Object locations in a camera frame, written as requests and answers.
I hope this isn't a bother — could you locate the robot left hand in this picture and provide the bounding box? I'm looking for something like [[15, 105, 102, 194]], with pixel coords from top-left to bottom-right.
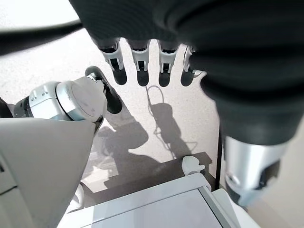
[[68, 0, 304, 207]]

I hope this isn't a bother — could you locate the small white plastic piece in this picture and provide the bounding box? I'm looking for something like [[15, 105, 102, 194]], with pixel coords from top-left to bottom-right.
[[181, 155, 206, 176]]

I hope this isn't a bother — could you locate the white medical cart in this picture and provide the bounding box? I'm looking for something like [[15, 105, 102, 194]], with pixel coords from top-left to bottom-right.
[[57, 172, 249, 228]]

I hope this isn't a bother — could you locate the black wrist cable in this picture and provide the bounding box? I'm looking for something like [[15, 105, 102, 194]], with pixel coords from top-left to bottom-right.
[[0, 20, 83, 57]]

